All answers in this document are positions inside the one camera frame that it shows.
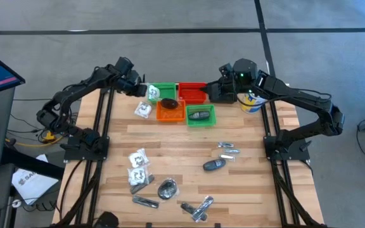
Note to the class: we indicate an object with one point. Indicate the black aluminium rig frame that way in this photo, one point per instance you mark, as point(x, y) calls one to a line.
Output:
point(110, 117)

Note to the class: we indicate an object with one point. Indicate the dark grey deodorant stick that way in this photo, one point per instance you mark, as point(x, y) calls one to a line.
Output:
point(214, 165)
point(199, 115)

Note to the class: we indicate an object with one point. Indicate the silver nail clipper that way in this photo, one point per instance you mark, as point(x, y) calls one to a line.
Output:
point(226, 144)
point(232, 151)
point(227, 157)

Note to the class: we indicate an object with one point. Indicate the white printed paper sheet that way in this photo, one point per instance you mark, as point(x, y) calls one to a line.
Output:
point(30, 187)

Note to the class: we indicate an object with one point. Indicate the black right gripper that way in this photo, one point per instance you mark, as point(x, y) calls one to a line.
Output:
point(223, 92)

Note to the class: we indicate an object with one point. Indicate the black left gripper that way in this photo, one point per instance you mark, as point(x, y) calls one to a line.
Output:
point(130, 84)

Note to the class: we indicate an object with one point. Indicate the white round plug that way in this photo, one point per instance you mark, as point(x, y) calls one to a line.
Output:
point(16, 203)

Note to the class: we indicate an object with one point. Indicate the green plastic slotted basket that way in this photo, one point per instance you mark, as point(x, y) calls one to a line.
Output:
point(191, 123)
point(167, 92)

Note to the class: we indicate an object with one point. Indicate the black diagonal support bar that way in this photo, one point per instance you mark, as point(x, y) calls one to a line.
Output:
point(33, 163)

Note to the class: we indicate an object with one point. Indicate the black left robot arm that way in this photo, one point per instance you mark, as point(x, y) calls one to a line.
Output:
point(84, 83)

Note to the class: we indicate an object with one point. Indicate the yellow disinfectant wipes canister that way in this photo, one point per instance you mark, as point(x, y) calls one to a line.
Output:
point(252, 106)

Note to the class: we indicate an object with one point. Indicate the orange plastic slotted basket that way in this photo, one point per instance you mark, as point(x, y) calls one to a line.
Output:
point(170, 115)

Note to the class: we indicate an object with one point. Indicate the red plastic slotted basket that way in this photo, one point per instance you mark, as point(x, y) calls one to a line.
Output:
point(190, 95)

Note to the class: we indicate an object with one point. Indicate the black round brush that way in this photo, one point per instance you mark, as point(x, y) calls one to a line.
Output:
point(166, 189)
point(169, 104)

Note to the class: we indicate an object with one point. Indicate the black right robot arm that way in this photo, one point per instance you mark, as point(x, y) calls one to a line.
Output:
point(296, 93)

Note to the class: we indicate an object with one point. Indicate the white printed pouch clear bag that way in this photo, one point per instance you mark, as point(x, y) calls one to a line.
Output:
point(137, 176)
point(143, 110)
point(137, 159)
point(153, 92)

